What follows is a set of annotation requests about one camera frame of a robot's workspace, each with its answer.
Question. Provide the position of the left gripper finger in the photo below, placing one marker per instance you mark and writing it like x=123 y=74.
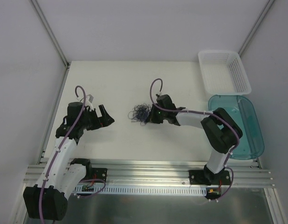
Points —
x=103 y=111
x=106 y=121

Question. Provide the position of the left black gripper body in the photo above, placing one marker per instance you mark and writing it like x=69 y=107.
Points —
x=96 y=118

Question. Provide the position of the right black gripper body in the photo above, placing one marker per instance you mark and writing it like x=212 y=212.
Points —
x=155 y=115

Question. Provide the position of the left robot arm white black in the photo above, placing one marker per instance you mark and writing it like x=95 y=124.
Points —
x=48 y=198

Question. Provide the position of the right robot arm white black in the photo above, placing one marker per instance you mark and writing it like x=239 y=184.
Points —
x=221 y=130

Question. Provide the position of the white perforated plastic basket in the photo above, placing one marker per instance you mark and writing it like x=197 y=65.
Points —
x=223 y=73

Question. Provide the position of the teal transparent plastic tray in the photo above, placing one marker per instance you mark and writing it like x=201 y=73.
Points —
x=242 y=111

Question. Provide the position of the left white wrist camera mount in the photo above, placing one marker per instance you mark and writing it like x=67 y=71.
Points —
x=88 y=102

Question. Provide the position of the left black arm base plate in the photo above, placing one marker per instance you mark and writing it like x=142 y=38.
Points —
x=99 y=173

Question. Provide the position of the aluminium mounting rail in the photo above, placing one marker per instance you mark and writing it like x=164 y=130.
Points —
x=247 y=174

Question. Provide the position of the white slotted cable duct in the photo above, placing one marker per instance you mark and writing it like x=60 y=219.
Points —
x=154 y=190

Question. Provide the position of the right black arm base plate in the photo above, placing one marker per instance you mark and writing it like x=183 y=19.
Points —
x=206 y=177

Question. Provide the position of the left aluminium frame post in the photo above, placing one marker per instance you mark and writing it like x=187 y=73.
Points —
x=39 y=12

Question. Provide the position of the aluminium frame post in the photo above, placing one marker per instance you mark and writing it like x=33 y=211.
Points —
x=39 y=12
x=259 y=20

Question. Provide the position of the right aluminium frame post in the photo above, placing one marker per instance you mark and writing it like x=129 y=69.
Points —
x=259 y=20

